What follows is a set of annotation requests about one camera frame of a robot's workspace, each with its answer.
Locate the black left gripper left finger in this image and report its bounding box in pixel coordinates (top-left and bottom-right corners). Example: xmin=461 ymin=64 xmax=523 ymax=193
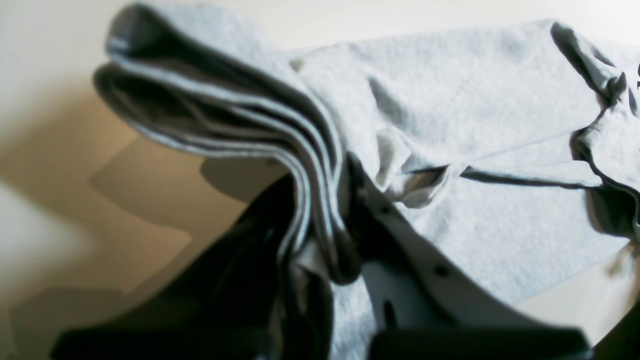
xmin=50 ymin=175 xmax=294 ymax=360

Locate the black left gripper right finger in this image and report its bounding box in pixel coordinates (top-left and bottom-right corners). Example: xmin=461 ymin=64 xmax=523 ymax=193
xmin=345 ymin=155 xmax=591 ymax=360

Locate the grey T-shirt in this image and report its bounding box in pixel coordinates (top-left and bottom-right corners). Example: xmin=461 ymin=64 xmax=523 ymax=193
xmin=94 ymin=3 xmax=639 ymax=360

